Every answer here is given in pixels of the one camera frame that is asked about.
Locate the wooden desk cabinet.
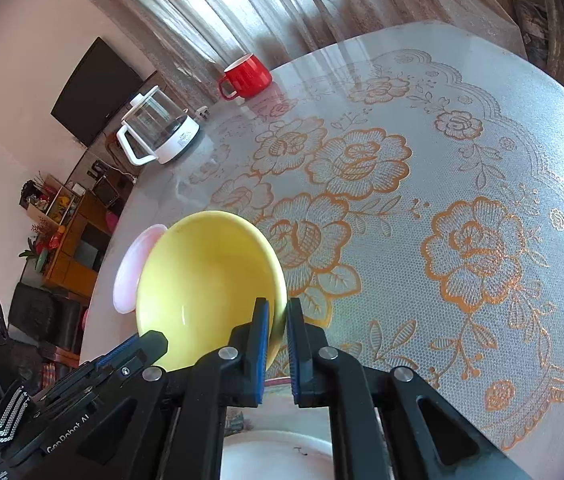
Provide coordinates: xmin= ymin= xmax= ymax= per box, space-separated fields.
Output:
xmin=42 ymin=195 xmax=129 ymax=302

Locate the patterned cushion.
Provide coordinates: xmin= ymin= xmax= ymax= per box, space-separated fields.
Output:
xmin=511 ymin=0 xmax=554 ymax=63

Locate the red mug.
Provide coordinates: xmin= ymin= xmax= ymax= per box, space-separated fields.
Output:
xmin=218 ymin=53 xmax=273 ymax=101

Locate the white glass electric kettle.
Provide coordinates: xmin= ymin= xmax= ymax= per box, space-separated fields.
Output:
xmin=116 ymin=85 xmax=201 ymax=167

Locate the white shelf with decorations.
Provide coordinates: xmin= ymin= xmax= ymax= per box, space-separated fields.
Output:
xmin=19 ymin=174 xmax=86 ymax=227

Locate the red plastic bowl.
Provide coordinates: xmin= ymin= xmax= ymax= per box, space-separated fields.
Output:
xmin=113 ymin=224 xmax=168 ymax=315

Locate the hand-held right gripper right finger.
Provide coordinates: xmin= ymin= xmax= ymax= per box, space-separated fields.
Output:
xmin=285 ymin=298 xmax=536 ymax=480

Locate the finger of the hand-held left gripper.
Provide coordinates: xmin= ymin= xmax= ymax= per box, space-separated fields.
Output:
xmin=37 ymin=331 xmax=169 ymax=412

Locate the white dragon print plate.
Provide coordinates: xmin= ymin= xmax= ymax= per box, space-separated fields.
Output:
xmin=221 ymin=410 xmax=335 ymax=480

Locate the floral plastic tablecloth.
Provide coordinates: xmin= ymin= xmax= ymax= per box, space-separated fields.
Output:
xmin=79 ymin=20 xmax=564 ymax=480

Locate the yellow plastic bowl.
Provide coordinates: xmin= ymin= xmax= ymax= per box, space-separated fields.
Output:
xmin=135 ymin=210 xmax=288 ymax=374

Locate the black wall television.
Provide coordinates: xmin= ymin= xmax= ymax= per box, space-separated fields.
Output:
xmin=51 ymin=36 xmax=144 ymax=147

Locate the black leather seat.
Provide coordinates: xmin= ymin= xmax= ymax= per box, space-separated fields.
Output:
xmin=8 ymin=282 xmax=90 ymax=358

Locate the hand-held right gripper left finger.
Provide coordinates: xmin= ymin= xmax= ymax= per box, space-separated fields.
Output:
xmin=62 ymin=299 xmax=271 ymax=480

